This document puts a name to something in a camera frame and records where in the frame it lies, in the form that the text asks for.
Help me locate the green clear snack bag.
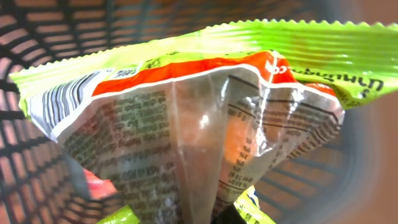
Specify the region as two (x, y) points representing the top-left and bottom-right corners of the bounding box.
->
(11, 20), (397, 223)

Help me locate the dark grey mesh basket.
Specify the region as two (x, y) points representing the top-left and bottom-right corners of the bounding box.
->
(1, 0), (369, 223)

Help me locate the red snack wrapper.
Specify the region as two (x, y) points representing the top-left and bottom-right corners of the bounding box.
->
(83, 169), (117, 200)

